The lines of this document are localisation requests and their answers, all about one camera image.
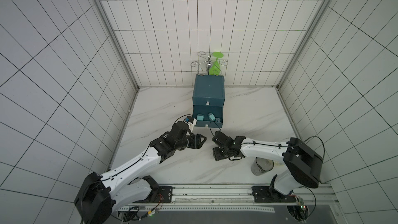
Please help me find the green plastic goblet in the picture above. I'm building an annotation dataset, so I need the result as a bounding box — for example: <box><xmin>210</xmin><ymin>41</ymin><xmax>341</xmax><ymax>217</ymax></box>
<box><xmin>207</xmin><ymin>52</ymin><xmax>224</xmax><ymax>76</ymax></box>

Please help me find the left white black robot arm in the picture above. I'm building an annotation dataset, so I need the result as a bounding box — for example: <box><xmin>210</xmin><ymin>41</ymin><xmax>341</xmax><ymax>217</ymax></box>
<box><xmin>74</xmin><ymin>116</ymin><xmax>207</xmax><ymax>224</ymax></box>

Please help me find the teal yellow drawer cabinet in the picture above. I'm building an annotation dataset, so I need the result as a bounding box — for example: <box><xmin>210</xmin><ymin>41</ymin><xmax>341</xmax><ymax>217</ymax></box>
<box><xmin>192</xmin><ymin>75</ymin><xmax>225</xmax><ymax>128</ymax></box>

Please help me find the dark transparent cup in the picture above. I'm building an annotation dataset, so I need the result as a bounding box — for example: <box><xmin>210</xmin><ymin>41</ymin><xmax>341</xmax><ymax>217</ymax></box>
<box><xmin>251</xmin><ymin>158</ymin><xmax>274</xmax><ymax>176</ymax></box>

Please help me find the metal cup rack stand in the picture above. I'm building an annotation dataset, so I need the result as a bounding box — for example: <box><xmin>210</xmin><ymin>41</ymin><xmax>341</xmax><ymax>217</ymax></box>
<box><xmin>190</xmin><ymin>51</ymin><xmax>228</xmax><ymax>76</ymax></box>

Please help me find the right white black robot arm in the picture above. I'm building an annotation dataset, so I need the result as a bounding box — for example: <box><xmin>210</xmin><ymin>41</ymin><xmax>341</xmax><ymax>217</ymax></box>
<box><xmin>212</xmin><ymin>131</ymin><xmax>323</xmax><ymax>203</ymax></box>

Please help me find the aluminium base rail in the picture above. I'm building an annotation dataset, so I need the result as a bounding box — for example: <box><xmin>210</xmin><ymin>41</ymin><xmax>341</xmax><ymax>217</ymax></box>
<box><xmin>82</xmin><ymin>183</ymin><xmax>346</xmax><ymax>224</ymax></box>

